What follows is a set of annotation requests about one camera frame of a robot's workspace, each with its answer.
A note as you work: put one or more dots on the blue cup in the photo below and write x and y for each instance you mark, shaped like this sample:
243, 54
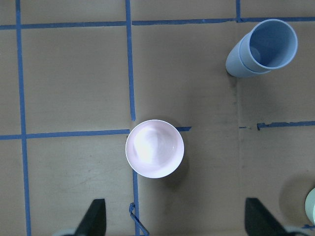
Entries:
234, 65
270, 45

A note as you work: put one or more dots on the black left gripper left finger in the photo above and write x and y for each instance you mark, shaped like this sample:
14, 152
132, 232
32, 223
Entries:
94, 220

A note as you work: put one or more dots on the green bowl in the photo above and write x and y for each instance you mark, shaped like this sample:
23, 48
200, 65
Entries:
310, 206

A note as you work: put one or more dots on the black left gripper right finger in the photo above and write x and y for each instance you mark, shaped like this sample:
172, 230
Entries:
259, 221

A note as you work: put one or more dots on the pink bowl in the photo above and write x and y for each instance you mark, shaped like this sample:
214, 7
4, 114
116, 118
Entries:
154, 148

